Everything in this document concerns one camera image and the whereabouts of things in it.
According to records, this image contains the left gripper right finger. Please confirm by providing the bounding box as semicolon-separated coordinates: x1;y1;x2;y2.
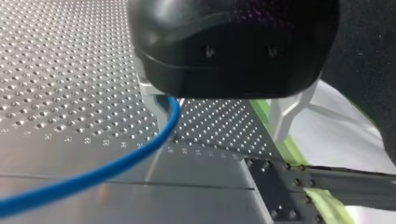
268;74;322;143

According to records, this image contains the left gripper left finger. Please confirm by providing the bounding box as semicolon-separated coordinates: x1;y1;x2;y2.
135;56;177;135

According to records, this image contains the blue cable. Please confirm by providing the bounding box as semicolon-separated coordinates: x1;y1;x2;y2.
0;96;181;219

